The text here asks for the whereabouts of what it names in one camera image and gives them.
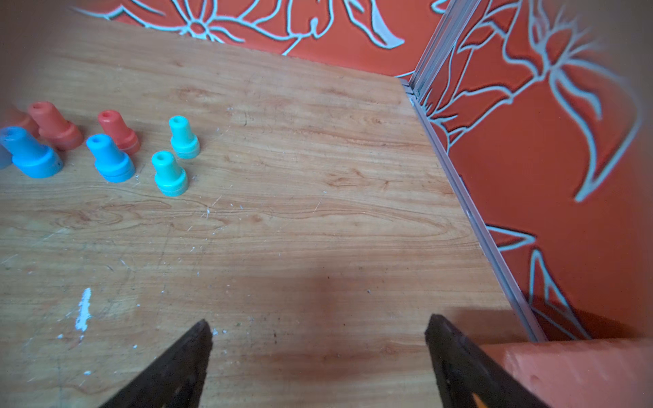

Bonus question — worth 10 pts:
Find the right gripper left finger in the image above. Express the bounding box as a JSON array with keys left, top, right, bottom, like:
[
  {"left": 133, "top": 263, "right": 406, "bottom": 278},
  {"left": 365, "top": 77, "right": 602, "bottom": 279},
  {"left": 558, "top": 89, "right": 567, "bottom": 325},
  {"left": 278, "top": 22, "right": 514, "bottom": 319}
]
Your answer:
[{"left": 103, "top": 320, "right": 213, "bottom": 407}]

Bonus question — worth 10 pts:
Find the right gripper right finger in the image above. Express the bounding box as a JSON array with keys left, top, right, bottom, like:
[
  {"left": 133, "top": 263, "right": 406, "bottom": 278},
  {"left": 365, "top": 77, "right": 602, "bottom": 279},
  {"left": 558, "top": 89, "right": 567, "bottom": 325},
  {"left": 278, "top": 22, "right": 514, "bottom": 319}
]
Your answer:
[{"left": 425, "top": 314, "right": 546, "bottom": 407}]

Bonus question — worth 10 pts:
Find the blue stamp body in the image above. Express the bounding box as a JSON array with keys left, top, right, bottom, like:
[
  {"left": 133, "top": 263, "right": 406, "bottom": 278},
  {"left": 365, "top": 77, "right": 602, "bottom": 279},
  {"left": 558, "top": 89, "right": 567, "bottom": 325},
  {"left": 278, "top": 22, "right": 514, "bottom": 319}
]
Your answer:
[
  {"left": 0, "top": 146, "right": 13, "bottom": 169},
  {"left": 1, "top": 127, "right": 63, "bottom": 179},
  {"left": 86, "top": 134, "right": 135, "bottom": 183}
]

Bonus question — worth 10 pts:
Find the red stamp body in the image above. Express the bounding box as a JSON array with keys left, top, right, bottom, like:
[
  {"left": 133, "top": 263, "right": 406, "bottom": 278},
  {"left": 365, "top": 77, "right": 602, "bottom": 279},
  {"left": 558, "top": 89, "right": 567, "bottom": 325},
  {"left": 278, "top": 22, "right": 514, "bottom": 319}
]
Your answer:
[
  {"left": 28, "top": 101, "right": 84, "bottom": 151},
  {"left": 1, "top": 105, "right": 40, "bottom": 139},
  {"left": 98, "top": 110, "right": 140, "bottom": 156}
]

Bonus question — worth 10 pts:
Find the orange plastic tool case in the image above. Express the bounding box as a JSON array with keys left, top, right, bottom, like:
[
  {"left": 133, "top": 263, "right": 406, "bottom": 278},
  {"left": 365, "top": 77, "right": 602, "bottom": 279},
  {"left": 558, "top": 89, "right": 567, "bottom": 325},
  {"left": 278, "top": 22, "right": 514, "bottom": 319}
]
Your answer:
[{"left": 481, "top": 339, "right": 652, "bottom": 407}]

